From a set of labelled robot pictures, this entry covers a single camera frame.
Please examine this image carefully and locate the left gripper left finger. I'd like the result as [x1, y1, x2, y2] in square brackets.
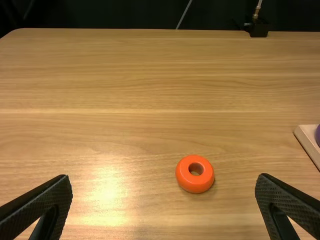
[0, 174, 74, 240]

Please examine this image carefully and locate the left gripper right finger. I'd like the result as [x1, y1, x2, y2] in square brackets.
[254, 172, 320, 240]

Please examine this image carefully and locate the wooden peg base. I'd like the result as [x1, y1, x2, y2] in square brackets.
[293, 123, 320, 172]

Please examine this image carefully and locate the black clamp stand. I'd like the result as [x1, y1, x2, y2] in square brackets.
[231, 0, 270, 39]

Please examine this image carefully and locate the orange ring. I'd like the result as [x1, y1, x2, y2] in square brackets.
[174, 154, 216, 195]

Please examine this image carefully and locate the thin grey cable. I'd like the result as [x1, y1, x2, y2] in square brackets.
[175, 0, 194, 30]

